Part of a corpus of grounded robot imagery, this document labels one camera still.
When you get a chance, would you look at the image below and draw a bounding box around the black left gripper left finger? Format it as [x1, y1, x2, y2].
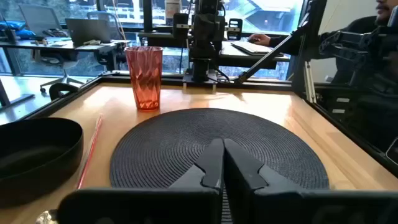
[57, 138, 224, 224]

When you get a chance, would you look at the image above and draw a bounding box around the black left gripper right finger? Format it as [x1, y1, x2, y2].
[223, 138, 398, 224]

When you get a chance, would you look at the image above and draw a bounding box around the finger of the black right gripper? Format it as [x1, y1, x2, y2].
[224, 18, 244, 42]
[172, 13, 195, 40]

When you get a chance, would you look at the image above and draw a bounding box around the red plastic straw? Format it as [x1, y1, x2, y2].
[76, 113, 104, 190]

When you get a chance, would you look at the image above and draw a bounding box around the black bowl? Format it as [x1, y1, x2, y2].
[0, 117, 85, 208]

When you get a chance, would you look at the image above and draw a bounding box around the white plastic jar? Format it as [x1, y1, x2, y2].
[164, 0, 182, 26]

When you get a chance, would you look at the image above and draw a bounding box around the white keyboard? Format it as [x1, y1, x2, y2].
[230, 40, 275, 57]

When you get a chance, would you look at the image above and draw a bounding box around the person's hand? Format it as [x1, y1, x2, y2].
[248, 33, 272, 47]

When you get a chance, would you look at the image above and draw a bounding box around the dark grey desk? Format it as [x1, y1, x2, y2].
[136, 30, 292, 70]

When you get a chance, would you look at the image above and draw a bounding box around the black round woven placemat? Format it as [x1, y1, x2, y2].
[109, 108, 330, 224]

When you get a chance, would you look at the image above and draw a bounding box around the orange faceted plastic tumbler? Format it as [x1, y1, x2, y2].
[124, 46, 164, 111]

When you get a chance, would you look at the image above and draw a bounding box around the dark office chair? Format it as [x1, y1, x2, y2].
[86, 11, 128, 41]

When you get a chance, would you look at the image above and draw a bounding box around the grey laptop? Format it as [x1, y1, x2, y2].
[64, 17, 113, 47]

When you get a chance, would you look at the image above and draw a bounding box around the black office desk with laptop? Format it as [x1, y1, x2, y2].
[0, 36, 133, 77]

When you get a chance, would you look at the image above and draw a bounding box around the black mechanical fixture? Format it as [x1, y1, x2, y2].
[318, 24, 398, 88]

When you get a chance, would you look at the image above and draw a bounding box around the black cabinet with white labels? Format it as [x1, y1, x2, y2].
[310, 82, 398, 156]

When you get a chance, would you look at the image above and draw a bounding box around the person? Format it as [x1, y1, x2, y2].
[267, 0, 398, 91]

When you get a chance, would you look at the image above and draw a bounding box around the grey mesh office chair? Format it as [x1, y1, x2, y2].
[17, 3, 85, 94]

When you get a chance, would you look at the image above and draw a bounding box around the blue bag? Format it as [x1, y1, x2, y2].
[0, 21, 37, 40]

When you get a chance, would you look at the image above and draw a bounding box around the black vertical desk post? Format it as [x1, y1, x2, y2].
[142, 0, 154, 32]

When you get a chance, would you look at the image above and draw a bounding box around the black aluminium table frame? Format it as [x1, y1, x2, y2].
[26, 0, 398, 178]

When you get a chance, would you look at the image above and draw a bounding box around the silver aluminium bracket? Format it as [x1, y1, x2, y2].
[303, 60, 318, 104]

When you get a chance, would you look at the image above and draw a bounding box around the black frame handle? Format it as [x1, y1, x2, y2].
[49, 82, 79, 101]

